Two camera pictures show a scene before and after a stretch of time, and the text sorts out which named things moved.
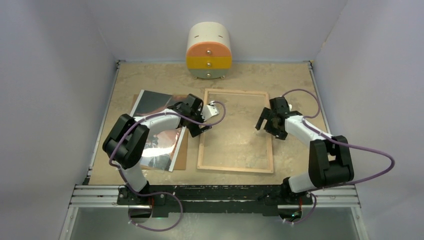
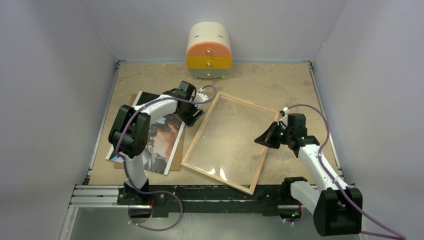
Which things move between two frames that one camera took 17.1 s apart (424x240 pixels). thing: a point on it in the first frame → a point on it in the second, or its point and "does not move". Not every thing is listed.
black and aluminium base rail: [214, 200] does not move
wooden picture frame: [201, 139] → [258, 107]
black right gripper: [267, 113] → [267, 138]
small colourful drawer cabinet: [209, 52] does not move
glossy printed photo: [161, 149] does not move
